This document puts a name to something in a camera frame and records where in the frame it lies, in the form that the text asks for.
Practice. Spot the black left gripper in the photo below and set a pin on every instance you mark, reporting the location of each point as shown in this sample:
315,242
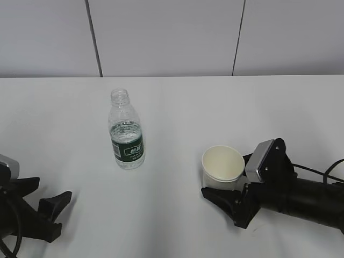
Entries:
20,219

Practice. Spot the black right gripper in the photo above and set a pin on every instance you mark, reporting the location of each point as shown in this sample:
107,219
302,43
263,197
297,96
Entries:
242,207

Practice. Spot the white paper cup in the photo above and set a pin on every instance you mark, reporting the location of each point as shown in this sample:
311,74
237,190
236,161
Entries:
222,166

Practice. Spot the clear green-label water bottle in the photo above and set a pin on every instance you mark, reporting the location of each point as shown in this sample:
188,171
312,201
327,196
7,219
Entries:
125,131

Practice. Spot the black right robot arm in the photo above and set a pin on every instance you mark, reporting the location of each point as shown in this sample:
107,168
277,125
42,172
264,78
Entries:
314,201

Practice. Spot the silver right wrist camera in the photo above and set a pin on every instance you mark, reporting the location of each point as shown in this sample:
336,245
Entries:
255,162

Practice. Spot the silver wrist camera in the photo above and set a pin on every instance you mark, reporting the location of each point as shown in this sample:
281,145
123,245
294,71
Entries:
255,162
9,169

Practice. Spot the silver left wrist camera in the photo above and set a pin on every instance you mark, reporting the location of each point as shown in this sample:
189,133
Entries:
9,169

